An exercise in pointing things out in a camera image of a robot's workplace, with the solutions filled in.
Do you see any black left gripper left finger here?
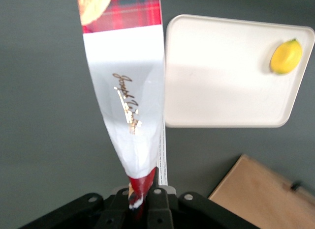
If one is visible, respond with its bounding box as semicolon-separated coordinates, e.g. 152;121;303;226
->
95;187;135;229

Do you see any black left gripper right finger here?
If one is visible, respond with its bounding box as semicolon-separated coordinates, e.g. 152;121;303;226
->
144;187;176;229

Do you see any red tartan cookie box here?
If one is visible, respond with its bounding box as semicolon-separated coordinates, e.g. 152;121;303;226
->
75;0;169;220

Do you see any white plastic tray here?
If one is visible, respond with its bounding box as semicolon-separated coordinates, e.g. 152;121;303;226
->
163;14;315;129

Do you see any wooden board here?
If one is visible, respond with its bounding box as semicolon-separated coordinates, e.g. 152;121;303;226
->
208;154;315;229

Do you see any yellow lemon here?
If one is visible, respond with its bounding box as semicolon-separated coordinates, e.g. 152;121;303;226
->
269;38;303;75

